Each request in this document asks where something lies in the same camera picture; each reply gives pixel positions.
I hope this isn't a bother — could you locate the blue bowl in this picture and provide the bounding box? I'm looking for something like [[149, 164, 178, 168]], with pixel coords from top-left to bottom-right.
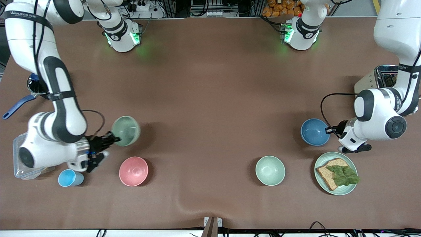
[[301, 118, 330, 146]]

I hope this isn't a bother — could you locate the sage green bowl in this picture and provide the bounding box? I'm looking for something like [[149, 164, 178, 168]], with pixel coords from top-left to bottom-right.
[[111, 116, 141, 146]]

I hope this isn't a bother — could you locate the pink bowl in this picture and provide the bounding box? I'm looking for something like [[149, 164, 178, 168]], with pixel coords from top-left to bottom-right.
[[119, 157, 149, 187]]

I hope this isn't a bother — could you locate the mint green bowl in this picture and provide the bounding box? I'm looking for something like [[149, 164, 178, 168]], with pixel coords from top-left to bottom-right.
[[256, 156, 285, 186]]

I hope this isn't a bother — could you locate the brown bread slice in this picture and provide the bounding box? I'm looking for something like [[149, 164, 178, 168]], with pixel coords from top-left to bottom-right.
[[316, 158, 354, 191]]

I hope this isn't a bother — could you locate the light blue cup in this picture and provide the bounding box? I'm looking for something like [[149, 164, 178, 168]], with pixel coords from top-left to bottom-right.
[[58, 169, 84, 187]]

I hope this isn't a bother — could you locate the green lettuce leaf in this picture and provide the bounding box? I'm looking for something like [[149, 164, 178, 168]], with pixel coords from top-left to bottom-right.
[[326, 165, 360, 186]]

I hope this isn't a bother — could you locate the beige and chrome toaster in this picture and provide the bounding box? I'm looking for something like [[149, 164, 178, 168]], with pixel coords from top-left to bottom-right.
[[354, 65, 419, 116]]

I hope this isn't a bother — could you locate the mint green plate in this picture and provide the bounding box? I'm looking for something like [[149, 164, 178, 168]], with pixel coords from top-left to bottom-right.
[[314, 152, 358, 196]]

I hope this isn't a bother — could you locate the clear plastic lidded container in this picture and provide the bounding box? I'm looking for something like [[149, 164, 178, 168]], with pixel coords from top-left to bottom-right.
[[12, 132, 55, 180]]

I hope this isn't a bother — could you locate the glass lid with blue knob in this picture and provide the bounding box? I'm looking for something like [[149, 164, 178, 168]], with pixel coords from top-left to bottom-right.
[[27, 74, 49, 95]]

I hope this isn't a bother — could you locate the bag of orange snacks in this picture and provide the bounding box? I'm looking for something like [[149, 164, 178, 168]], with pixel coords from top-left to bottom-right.
[[262, 0, 304, 17]]

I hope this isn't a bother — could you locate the white power strip with plugs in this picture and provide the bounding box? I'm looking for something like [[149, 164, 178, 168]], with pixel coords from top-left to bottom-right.
[[127, 0, 151, 12]]

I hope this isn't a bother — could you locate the black pot with blue handle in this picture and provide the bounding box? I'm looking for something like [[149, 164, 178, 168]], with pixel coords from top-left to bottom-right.
[[3, 74, 50, 119]]

